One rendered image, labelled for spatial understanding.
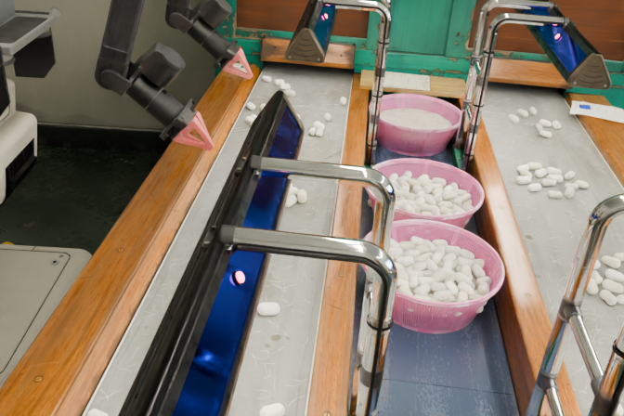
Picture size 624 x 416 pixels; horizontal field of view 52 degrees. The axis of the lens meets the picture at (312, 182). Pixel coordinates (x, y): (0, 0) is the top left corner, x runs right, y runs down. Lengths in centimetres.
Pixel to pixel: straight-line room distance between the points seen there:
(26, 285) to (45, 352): 97
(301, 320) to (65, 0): 231
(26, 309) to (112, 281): 79
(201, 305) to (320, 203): 88
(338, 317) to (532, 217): 58
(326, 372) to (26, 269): 127
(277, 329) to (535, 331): 42
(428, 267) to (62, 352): 66
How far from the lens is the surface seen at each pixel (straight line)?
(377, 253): 60
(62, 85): 328
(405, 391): 109
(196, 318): 53
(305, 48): 131
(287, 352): 103
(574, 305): 85
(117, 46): 128
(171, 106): 133
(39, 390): 99
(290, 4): 211
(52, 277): 201
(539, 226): 146
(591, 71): 137
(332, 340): 102
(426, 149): 180
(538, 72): 214
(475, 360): 118
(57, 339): 106
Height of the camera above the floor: 145
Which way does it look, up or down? 29 degrees down
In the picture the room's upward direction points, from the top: 4 degrees clockwise
